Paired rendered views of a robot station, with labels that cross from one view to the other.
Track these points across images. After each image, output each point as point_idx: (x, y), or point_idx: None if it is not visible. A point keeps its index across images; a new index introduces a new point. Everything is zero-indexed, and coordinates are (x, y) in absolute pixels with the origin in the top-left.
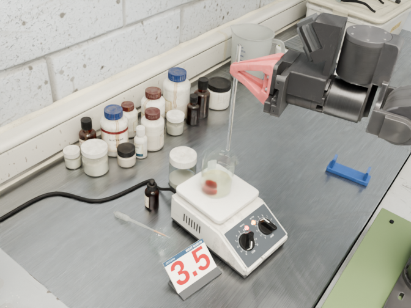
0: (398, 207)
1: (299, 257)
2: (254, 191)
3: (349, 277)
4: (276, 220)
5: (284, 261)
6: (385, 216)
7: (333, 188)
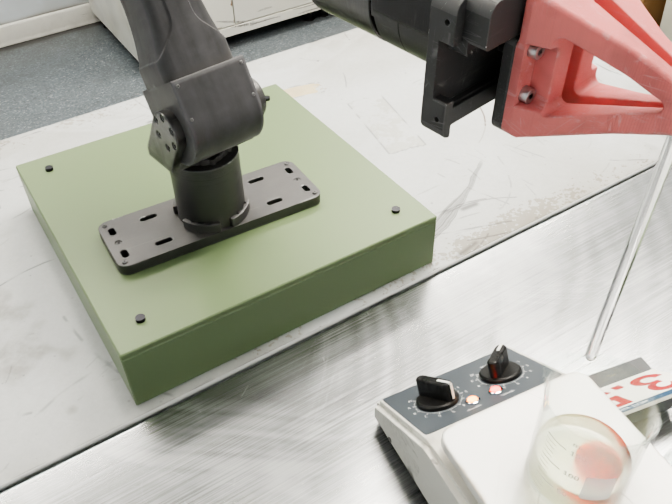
0: (2, 446)
1: (360, 383)
2: (455, 436)
3: (332, 250)
4: (398, 414)
5: (399, 383)
6: (138, 335)
7: None
